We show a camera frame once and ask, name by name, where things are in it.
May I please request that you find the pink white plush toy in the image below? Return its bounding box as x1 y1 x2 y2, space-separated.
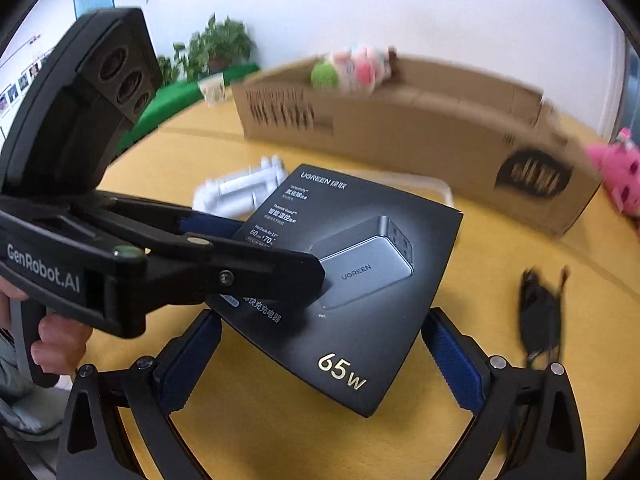
340 44 407 99

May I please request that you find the yellow desktop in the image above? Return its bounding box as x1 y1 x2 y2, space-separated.
92 92 640 480

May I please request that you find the large potted green plant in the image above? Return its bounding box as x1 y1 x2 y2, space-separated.
187 14 257 78

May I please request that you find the small black object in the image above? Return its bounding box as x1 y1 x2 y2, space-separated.
519 265 572 362

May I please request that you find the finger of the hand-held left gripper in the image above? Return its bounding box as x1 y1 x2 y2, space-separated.
145 234 326 317
95 191 249 248

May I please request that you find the black charger box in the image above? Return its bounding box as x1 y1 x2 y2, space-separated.
207 162 464 418

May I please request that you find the row of wall photos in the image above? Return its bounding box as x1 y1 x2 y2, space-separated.
0 35 57 126

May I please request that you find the green cloth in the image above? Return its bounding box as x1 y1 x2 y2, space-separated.
122 62 262 150

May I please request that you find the printed paper cup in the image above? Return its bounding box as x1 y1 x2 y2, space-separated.
198 72 234 106

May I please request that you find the white plastic rack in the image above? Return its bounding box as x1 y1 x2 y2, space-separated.
191 156 454 222

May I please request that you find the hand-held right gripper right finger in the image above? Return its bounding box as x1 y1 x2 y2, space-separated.
421 307 588 480

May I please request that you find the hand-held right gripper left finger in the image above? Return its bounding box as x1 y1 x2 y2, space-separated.
57 309 223 480

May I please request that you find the person's grey clothing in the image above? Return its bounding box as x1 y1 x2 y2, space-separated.
0 332 69 442

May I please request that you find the small potted green plant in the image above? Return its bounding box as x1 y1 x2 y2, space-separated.
156 44 190 86

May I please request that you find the brown cardboard box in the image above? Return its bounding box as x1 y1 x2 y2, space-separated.
231 52 606 238

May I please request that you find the person's left hand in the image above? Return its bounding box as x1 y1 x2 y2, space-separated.
0 278 90 376

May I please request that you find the green plush toy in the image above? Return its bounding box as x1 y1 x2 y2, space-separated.
311 60 347 92

